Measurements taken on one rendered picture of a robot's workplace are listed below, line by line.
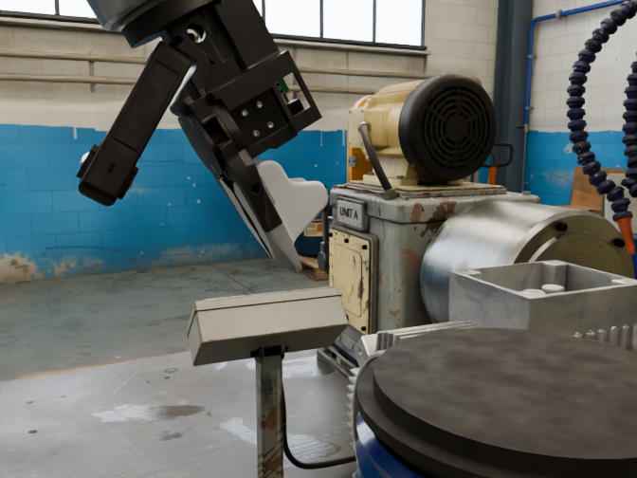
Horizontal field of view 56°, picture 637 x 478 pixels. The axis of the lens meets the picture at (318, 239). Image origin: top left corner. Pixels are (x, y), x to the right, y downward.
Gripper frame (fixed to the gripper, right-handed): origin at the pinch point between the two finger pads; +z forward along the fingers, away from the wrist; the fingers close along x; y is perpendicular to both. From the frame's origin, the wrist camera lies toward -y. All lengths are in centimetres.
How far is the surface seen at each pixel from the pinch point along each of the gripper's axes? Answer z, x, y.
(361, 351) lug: 10.8, 0.3, 2.1
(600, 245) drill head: 29, 16, 41
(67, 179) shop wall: 14, 539, -39
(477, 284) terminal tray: 9.4, -4.3, 12.2
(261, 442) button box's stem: 23.8, 18.7, -9.7
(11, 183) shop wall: -6, 535, -79
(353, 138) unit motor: 9, 61, 34
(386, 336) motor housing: 9.1, -3.0, 3.7
